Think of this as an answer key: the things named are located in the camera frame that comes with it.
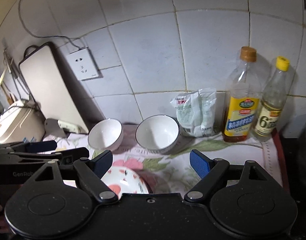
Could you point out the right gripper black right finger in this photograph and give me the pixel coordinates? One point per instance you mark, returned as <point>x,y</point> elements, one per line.
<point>212,173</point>

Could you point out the cream cutting board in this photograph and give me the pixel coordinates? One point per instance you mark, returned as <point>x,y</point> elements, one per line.
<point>44,80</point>

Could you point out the white rice cooker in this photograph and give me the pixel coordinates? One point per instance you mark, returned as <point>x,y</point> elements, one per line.
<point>20,122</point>

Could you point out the white plastic seasoning bag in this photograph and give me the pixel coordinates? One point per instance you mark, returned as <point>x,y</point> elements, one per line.
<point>195,112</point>

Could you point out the pink bunny lovely bear plate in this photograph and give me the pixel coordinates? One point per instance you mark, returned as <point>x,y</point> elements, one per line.
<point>124,180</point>

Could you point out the cleaver with cream handle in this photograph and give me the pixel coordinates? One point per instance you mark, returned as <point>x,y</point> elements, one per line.
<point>60,128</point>

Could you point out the floral table cloth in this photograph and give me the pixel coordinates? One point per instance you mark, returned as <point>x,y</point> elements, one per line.
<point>171,172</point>

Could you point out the clear vinegar bottle yellow cap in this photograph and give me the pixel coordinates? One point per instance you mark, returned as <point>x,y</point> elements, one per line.
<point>272,102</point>

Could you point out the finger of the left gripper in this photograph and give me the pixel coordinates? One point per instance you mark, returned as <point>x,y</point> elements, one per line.
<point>68,157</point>
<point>33,147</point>

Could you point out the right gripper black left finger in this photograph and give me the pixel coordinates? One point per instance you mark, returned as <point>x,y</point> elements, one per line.
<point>89,174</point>

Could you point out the white ribbed bowl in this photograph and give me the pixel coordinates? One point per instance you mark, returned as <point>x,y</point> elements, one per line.
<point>158,134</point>
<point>106,135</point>

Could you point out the yellow label cooking wine bottle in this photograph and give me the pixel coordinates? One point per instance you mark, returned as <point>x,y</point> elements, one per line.
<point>242,97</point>

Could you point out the white wall socket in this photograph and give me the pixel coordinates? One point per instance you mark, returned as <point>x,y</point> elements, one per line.
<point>83,65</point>

